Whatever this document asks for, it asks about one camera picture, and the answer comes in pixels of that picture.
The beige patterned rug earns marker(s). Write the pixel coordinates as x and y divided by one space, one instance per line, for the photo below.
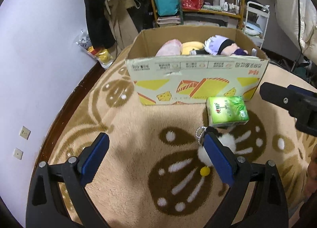
150 176

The person right hand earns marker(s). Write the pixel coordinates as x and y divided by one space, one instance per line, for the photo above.
311 183

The black coat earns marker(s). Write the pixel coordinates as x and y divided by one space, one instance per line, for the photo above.
97 24

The wall outlet upper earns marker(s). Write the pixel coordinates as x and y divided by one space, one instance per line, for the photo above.
25 133

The stack of books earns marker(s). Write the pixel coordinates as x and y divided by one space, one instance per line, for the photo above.
169 21

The beige coat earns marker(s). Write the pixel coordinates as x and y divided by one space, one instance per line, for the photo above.
121 23

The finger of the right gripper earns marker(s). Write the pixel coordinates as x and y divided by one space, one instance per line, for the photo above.
302 91
280 96

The black white panda keychain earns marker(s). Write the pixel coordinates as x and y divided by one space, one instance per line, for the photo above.
212 153

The lavender haired plush doll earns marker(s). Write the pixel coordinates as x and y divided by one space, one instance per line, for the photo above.
220 45

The plastic bag with toys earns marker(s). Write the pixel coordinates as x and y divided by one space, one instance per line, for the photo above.
100 54

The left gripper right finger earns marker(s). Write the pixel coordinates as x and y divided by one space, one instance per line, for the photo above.
267 206

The yellow round plush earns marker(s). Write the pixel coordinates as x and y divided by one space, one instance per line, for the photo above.
187 47

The white softbox light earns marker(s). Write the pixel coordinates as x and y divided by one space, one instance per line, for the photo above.
297 18

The green tissue pack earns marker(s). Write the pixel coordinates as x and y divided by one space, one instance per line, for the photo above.
226 111

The wall outlet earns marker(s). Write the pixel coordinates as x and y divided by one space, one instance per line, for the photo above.
18 153
25 133

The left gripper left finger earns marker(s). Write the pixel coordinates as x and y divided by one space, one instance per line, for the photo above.
45 205

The white rolling cart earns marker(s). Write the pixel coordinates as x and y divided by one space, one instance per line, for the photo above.
256 22

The pink bagged plush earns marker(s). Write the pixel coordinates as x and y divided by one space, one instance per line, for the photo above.
170 48

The printed cardboard box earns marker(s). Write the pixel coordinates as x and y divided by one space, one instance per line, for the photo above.
173 79

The wall outlet lower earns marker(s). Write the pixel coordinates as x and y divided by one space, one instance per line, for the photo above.
18 153

